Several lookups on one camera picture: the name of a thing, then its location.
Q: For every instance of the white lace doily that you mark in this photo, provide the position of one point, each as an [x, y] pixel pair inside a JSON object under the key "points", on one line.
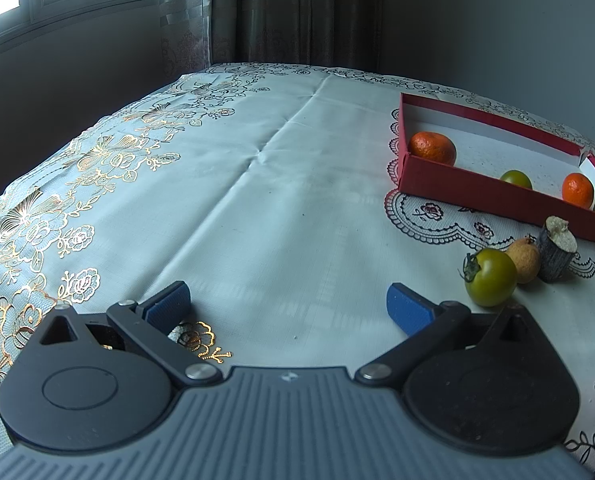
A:
{"points": [[427, 210]]}

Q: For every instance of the brown longan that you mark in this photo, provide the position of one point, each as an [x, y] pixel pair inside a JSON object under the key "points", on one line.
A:
{"points": [[524, 260]]}

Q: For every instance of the red shallow cardboard box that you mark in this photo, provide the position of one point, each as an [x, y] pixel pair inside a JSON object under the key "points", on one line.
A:
{"points": [[477, 190]]}

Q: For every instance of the dark eggplant piece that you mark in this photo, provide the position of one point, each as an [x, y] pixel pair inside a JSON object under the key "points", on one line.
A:
{"points": [[556, 255]]}

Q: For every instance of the floral embroidered tablecloth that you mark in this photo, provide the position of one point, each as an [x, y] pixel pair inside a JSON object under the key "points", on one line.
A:
{"points": [[227, 185]]}

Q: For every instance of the brown curtain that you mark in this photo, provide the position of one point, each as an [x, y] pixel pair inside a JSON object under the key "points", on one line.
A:
{"points": [[297, 10]]}

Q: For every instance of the large orange mandarin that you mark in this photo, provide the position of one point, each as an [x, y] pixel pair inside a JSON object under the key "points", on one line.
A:
{"points": [[432, 147]]}

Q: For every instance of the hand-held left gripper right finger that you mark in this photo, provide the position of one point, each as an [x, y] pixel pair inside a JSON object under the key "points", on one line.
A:
{"points": [[410, 310]]}

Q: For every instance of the sheer light curtain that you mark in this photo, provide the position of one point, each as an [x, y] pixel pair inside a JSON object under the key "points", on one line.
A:
{"points": [[187, 15]]}

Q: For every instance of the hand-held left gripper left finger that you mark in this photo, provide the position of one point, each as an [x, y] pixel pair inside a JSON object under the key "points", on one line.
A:
{"points": [[170, 305]]}

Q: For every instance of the green tomato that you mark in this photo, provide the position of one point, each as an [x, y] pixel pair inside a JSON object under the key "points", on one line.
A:
{"points": [[492, 277], [516, 179]]}

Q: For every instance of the small orange mandarin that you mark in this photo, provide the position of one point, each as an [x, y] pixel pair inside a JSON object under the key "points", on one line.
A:
{"points": [[577, 189]]}

